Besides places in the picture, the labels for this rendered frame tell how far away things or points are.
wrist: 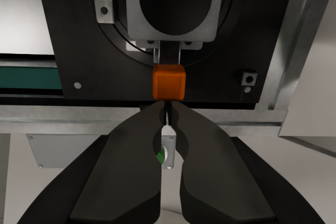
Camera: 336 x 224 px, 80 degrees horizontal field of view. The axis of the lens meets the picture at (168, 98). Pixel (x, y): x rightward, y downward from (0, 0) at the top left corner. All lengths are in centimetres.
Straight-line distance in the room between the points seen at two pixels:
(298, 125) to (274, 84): 22
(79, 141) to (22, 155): 24
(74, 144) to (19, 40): 16
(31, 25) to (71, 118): 13
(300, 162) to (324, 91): 19
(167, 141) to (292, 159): 34
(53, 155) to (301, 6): 37
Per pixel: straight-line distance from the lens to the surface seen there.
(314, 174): 63
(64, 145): 33
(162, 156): 30
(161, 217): 59
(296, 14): 27
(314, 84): 45
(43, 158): 36
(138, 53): 20
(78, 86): 26
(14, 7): 32
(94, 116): 29
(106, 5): 19
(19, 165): 57
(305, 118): 49
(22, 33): 33
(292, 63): 28
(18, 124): 34
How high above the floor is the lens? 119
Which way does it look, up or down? 61 degrees down
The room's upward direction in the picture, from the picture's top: 176 degrees clockwise
